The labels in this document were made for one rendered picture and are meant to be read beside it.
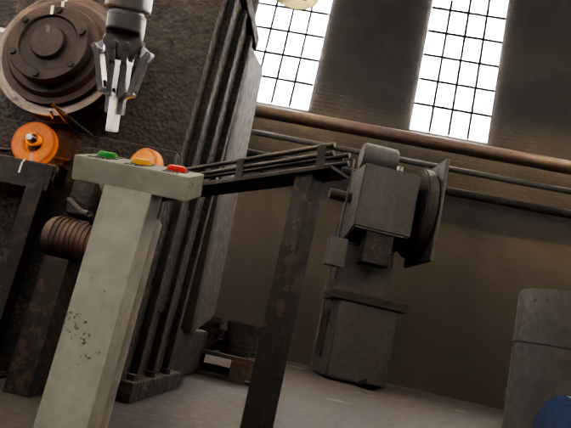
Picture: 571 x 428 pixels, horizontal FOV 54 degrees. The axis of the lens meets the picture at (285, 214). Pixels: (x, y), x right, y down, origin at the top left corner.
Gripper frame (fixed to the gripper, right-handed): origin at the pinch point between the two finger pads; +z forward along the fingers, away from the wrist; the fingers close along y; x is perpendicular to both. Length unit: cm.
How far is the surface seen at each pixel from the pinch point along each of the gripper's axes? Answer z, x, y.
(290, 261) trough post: 24.5, -8.4, -40.5
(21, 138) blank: 16, -74, 65
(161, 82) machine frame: -12, -99, 27
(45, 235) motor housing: 41, -46, 37
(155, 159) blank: 12, -50, 8
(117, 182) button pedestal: 12.8, 5.7, -5.2
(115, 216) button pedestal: 19.2, 7.7, -6.4
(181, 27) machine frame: -35, -107, 26
